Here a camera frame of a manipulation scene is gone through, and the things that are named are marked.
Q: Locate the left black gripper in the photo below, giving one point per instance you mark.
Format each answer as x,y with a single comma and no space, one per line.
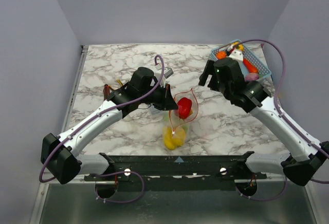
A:
167,103

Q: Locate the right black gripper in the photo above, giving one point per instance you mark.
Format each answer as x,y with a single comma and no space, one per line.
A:
213,73

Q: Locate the red toy bell pepper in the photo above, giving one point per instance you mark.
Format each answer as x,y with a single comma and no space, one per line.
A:
184,107

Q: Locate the clear zip top bag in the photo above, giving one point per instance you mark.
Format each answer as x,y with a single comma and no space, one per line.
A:
177,123

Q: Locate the yellow toy lemon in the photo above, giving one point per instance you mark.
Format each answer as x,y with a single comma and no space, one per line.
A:
179,137

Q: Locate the yellow toy corn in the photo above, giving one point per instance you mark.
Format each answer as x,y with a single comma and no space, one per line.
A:
167,138

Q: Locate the blue plastic basket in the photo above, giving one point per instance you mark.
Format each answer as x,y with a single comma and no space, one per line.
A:
263,71

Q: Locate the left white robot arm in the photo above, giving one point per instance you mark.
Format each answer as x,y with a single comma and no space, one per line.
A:
61,154

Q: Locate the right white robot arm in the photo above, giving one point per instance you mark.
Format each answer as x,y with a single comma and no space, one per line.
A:
306,154

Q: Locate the orange toy pumpkin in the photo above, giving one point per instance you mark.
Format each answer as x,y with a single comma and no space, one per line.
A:
221,55

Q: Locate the pink toy onion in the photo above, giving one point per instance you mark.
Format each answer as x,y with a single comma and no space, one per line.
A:
251,77

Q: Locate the yellow toy bell pepper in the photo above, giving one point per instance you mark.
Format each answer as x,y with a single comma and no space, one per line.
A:
238,46

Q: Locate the red black utility knife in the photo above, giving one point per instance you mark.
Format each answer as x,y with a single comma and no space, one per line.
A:
106,91

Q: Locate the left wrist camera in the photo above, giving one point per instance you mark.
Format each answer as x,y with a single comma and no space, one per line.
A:
168,71

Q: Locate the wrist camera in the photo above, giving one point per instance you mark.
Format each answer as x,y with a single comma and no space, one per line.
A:
168,71
234,54

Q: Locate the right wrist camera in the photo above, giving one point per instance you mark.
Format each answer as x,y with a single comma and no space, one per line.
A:
234,54

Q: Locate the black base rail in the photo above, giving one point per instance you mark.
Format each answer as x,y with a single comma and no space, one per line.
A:
176,173

